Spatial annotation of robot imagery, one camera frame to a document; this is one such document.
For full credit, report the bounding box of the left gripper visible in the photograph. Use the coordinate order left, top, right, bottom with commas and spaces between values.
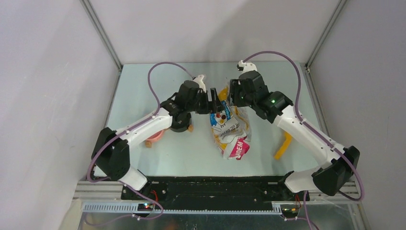
186, 88, 225, 115

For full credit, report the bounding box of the cat food bag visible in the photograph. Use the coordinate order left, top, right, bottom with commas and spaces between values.
209, 85, 252, 160

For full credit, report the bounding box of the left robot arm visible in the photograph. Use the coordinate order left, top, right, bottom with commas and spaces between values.
91, 80, 224, 200

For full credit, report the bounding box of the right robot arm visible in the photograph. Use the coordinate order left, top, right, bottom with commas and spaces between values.
228, 70, 360, 200

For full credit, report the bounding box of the black pet bowl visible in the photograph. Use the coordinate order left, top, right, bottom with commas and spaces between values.
170, 112, 192, 133

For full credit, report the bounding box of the pink cat bowl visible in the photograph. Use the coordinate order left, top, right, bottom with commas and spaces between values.
146, 130, 165, 143

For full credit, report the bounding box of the yellow plastic scoop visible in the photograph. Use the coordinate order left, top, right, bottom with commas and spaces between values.
274, 131, 293, 160

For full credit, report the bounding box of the wooden bowl stand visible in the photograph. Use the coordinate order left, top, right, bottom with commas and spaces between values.
144, 125, 194, 148

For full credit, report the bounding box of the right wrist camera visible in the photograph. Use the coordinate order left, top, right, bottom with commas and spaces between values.
237, 60, 258, 75

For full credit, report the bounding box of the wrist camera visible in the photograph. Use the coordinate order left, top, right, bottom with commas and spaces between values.
192, 74, 206, 92
237, 60, 258, 75

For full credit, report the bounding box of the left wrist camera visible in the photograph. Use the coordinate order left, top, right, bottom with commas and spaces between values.
192, 74, 206, 92

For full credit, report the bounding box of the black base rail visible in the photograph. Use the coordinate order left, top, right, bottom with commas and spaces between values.
141, 176, 310, 211

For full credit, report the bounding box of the aluminium frame rail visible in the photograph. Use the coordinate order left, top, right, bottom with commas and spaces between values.
74, 177, 346, 213

